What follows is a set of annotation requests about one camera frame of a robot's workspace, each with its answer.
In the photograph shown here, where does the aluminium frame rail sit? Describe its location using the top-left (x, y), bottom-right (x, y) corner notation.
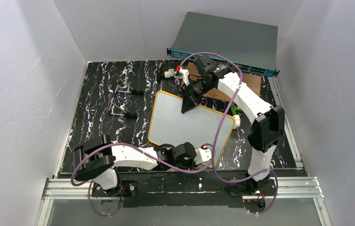
top-left (36, 173), bottom-right (331, 226)

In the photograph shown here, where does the black and white marker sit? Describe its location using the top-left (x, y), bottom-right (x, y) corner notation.
top-left (155, 62), bottom-right (175, 82)

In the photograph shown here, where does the yellow-framed whiteboard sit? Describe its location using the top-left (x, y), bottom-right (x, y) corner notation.
top-left (147, 90), bottom-right (237, 169)

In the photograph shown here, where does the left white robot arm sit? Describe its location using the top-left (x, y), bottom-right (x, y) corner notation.
top-left (72, 135), bottom-right (203, 190)

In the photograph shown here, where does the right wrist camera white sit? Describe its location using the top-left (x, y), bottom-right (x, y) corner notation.
top-left (174, 66), bottom-right (190, 85)

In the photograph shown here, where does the wooden board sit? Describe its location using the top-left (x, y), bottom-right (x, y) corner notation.
top-left (185, 63), bottom-right (262, 102)

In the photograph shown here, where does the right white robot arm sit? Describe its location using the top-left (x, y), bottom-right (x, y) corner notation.
top-left (176, 52), bottom-right (285, 192)

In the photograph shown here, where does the teal network switch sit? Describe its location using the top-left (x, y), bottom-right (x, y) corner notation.
top-left (167, 12), bottom-right (280, 77)

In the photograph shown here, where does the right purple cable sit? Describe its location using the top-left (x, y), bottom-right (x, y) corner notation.
top-left (177, 52), bottom-right (279, 215)

